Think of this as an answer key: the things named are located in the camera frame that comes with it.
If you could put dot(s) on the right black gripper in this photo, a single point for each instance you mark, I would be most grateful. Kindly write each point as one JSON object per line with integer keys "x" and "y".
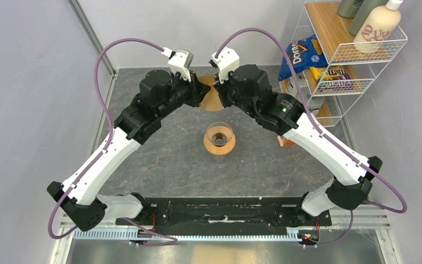
{"x": 221, "y": 87}

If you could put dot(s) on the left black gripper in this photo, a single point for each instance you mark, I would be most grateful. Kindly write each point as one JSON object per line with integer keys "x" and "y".
{"x": 197, "y": 89}

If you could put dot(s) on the clear glass dripper cone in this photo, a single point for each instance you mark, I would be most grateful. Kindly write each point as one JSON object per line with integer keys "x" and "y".
{"x": 219, "y": 134}

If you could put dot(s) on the round wooden dripper stand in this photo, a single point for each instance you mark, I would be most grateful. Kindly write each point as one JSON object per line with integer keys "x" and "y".
{"x": 219, "y": 151}

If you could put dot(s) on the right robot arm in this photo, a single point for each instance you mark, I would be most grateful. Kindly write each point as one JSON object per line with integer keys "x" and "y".
{"x": 247, "y": 87}

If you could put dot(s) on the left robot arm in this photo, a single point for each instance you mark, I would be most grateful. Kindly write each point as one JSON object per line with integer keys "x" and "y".
{"x": 160, "y": 93}

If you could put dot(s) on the blue Doritos chip bag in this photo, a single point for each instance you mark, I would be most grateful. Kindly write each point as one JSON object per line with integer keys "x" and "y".
{"x": 306, "y": 53}

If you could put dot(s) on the yellow M&M candy bag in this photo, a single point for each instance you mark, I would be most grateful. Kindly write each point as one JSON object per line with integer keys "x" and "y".
{"x": 333, "y": 78}

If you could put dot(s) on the dark green bottle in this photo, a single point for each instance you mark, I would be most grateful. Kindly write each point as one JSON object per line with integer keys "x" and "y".
{"x": 349, "y": 8}

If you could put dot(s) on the cream lotion pump bottle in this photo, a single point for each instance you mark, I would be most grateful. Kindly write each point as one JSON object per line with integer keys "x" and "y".
{"x": 377, "y": 27}

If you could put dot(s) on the grey green bottle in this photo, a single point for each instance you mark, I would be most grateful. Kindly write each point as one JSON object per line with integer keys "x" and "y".
{"x": 362, "y": 14}

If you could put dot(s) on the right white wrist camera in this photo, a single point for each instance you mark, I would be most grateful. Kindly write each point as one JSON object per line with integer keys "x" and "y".
{"x": 227, "y": 61}

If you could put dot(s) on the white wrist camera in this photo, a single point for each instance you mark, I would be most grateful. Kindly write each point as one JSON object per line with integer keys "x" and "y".
{"x": 179, "y": 61}
{"x": 227, "y": 61}

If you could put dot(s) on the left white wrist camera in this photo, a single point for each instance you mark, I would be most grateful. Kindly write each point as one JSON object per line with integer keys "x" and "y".
{"x": 179, "y": 61}

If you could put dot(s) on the white wire shelf rack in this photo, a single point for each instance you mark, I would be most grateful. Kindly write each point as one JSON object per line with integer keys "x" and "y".
{"x": 320, "y": 18}

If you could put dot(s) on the aluminium corner frame rail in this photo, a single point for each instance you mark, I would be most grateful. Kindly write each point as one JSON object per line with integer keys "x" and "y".
{"x": 88, "y": 29}

